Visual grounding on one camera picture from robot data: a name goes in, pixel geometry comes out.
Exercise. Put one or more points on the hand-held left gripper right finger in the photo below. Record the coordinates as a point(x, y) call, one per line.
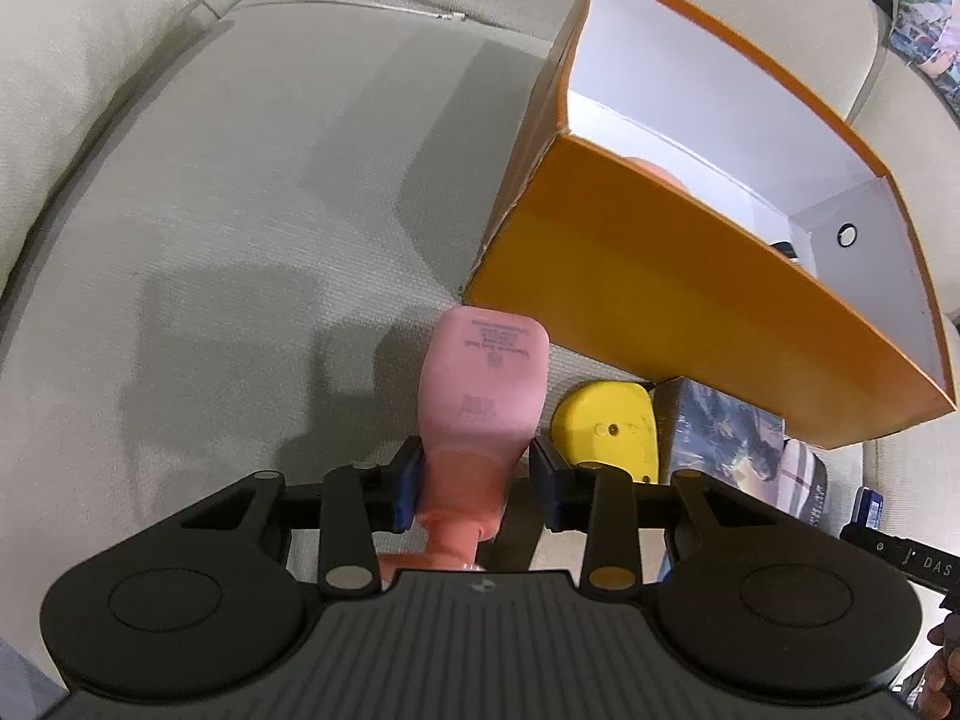
point(544, 484)

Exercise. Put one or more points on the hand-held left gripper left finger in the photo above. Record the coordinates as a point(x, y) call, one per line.
point(405, 487)

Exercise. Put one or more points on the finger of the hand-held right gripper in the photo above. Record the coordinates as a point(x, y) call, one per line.
point(870, 510)

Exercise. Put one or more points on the yellow tape measure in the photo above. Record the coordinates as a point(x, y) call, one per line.
point(607, 427)

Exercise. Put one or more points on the pink plastic bottle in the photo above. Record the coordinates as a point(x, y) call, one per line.
point(480, 405)

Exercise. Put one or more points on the orange cardboard box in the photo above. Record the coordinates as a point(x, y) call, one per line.
point(675, 285)

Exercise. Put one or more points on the person's right hand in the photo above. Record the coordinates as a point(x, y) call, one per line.
point(946, 660)

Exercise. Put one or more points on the beige fabric sofa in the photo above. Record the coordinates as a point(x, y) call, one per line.
point(225, 240)

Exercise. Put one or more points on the peach plastic object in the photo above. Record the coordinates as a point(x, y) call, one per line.
point(656, 171)

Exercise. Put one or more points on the blue patterned pillow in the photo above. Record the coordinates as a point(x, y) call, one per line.
point(930, 7)

